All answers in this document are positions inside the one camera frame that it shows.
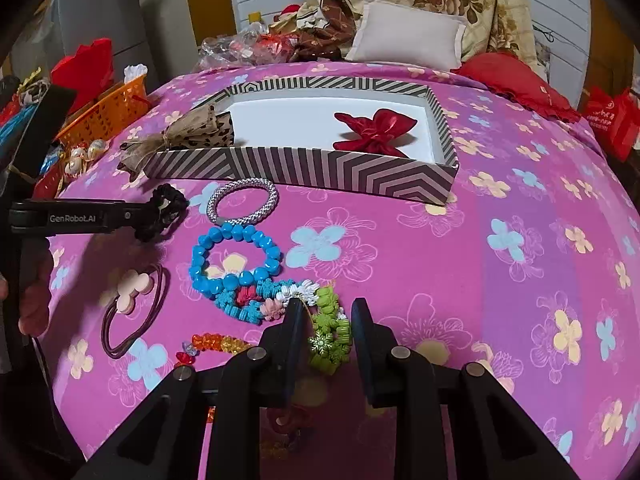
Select brown floral cloth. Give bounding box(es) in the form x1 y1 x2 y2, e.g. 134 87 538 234
270 2 362 63

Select red frilled pillow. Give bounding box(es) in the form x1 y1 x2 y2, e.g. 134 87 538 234
452 51 583 123

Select red paper bag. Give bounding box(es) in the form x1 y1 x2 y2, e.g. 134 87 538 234
582 86 640 161

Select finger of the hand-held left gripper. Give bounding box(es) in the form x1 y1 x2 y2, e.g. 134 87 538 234
124 197 170 241

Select white small pillow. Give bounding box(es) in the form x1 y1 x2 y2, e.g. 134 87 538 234
345 0 468 68

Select pink floral bedsheet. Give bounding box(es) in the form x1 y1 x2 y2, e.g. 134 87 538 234
47 57 640 480

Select red satin bow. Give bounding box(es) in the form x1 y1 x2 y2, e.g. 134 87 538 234
333 108 418 158

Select grey refrigerator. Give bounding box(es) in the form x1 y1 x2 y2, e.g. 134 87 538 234
50 0 166 86

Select orange red crystal bracelet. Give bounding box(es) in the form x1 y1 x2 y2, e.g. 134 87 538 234
175 332 306 461

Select brown hair tie beige flower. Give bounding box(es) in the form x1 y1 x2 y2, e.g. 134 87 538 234
100 264 171 360

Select gold wrapped candies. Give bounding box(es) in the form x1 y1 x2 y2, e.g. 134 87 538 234
62 139 109 177

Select silver beaded bracelet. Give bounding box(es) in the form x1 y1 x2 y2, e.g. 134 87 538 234
206 178 279 226

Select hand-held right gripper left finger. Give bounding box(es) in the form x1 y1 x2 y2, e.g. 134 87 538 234
72 299 307 480

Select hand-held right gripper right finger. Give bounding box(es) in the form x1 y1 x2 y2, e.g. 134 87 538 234
350 298 582 480

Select red cloth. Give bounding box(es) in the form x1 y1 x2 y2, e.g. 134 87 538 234
50 37 115 111

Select striped cardboard box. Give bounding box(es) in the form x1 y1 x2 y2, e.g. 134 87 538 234
142 76 460 207

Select black braided bracelet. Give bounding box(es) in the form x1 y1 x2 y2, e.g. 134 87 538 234
131 184 191 246

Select clear plastic bags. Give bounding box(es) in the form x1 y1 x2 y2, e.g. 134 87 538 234
192 22 301 73

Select blue bead bracelet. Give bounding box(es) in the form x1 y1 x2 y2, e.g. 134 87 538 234
189 222 283 301

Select person's left hand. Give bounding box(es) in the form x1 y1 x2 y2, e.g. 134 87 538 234
18 251 54 337

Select orange plastic basket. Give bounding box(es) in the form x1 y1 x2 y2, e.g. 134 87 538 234
55 74 151 148

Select multicolour flower bracelet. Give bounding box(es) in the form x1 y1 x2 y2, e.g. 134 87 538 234
215 277 321 326

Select leopard burlap bow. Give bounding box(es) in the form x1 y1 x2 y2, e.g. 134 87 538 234
117 105 236 181

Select green flower bracelet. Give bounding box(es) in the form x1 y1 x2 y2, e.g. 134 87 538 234
307 285 353 376

